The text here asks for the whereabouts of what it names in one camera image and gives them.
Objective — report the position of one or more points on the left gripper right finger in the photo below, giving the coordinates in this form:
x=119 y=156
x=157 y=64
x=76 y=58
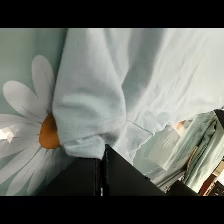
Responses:
x=125 y=176

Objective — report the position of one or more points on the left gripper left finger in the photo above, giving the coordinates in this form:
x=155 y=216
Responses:
x=78 y=178

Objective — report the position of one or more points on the light blue T-shirt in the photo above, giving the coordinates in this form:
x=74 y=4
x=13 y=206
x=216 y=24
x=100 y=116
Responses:
x=100 y=93

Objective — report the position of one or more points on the heap of clothes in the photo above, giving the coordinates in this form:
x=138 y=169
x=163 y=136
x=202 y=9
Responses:
x=200 y=153

